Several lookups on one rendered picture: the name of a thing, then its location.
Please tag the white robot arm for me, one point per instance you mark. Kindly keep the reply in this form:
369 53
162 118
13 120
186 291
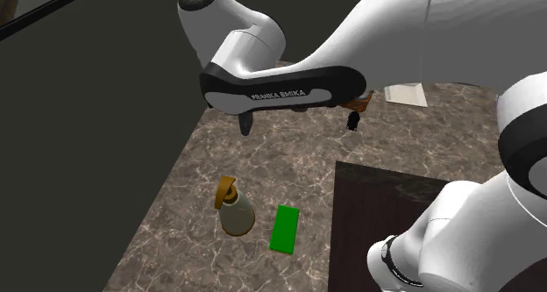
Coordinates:
448 43

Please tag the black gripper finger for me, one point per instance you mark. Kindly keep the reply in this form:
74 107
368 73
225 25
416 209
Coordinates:
245 123

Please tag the green flat rectangular sponge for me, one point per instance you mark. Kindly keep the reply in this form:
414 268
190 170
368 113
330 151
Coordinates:
284 229

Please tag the brown and black brush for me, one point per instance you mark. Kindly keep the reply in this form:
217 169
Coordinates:
354 119

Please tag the white flat box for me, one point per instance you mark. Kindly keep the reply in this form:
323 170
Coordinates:
405 95

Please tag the grey soap dispenser brown pump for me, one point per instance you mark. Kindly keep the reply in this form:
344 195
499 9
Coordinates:
237 216

